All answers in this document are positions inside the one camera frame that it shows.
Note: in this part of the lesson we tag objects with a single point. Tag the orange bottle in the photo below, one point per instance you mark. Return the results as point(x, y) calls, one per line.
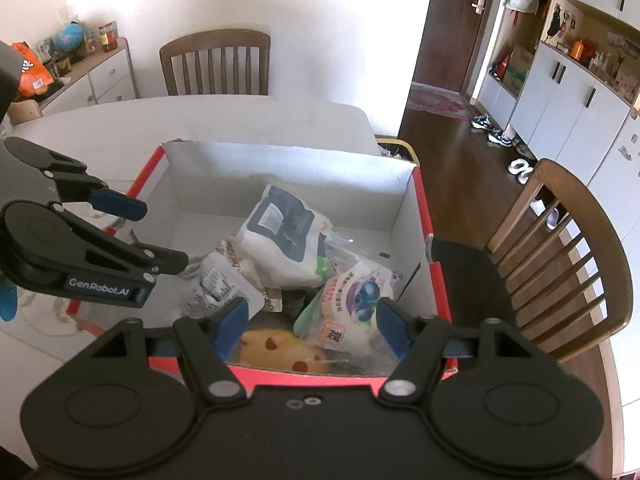
point(577, 49)

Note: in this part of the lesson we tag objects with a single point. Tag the red cardboard box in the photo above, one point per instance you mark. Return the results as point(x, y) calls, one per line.
point(300, 170)

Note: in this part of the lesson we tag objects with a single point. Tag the sauce jar with red lid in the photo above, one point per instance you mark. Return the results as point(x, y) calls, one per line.
point(107, 39)

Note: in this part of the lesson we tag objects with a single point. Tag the yellow rimmed dark bin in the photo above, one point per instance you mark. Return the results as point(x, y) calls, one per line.
point(400, 147)

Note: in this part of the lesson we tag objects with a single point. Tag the wooden chair with dark seat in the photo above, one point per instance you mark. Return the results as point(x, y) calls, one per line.
point(590, 240)

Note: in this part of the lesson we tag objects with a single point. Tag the person's left hand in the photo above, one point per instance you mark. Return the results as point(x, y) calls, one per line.
point(7, 302)

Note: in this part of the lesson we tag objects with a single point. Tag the dark brown entrance door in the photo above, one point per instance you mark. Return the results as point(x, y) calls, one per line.
point(450, 35)

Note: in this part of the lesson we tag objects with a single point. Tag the white wet wipes pack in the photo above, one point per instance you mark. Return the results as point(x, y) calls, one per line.
point(280, 230)

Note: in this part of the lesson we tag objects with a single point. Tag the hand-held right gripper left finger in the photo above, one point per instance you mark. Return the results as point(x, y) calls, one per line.
point(231, 322)

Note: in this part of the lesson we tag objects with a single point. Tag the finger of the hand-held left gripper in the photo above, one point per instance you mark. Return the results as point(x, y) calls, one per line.
point(120, 205)
point(125, 255)

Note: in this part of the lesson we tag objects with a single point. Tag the yellow spotted animal toy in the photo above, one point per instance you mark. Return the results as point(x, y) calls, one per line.
point(280, 350)

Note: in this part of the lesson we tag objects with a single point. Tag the white and wood wall cabinet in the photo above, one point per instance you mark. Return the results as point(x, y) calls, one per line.
point(565, 105)

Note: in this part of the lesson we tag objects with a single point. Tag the orange snack bag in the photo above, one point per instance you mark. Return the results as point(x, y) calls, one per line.
point(35, 72)

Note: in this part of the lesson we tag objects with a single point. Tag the patterned red door rug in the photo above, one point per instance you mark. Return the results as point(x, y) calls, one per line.
point(440, 102)

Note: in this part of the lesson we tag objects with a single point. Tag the dark sneaker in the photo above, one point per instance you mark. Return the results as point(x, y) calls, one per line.
point(500, 138)
point(481, 122)

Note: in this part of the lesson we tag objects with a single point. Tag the clear printed bread packet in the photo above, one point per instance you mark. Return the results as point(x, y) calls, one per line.
point(350, 295)

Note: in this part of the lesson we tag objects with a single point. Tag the wooden slat back chair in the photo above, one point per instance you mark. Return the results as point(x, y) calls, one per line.
point(215, 42)

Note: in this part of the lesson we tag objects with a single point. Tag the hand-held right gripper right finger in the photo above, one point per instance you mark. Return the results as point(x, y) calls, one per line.
point(395, 330)

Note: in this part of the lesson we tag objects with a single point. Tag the red object in cabinet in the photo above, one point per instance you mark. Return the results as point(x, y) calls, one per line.
point(500, 67)

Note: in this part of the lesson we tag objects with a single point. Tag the clear packet with black text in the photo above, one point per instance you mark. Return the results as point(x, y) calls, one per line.
point(220, 285)

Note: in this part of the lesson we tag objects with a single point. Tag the pair of white slippers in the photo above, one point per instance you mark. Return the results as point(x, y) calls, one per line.
point(520, 171)

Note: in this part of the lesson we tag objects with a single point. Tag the silver foil bag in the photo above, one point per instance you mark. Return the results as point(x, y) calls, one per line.
point(272, 300)

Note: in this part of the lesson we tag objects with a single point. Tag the black hanging figure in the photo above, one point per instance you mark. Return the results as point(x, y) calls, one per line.
point(553, 22)

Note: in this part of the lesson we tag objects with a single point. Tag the small brown cardboard box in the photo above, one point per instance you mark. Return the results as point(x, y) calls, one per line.
point(25, 112)

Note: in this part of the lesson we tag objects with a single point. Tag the white sideboard cabinet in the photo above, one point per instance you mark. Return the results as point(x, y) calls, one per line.
point(107, 77)

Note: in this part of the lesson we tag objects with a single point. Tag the large cardboard box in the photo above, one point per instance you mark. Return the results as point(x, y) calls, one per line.
point(517, 70)

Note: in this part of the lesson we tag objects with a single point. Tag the pair of grey slippers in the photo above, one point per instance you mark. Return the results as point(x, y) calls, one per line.
point(550, 216)

